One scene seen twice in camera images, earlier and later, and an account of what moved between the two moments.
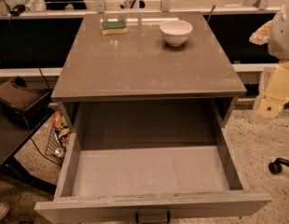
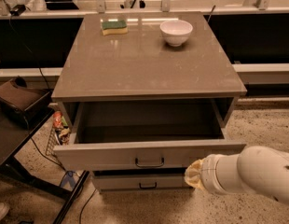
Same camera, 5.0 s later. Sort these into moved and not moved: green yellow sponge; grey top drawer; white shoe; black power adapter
Moved: grey top drawer
Not moved: green yellow sponge; black power adapter; white shoe
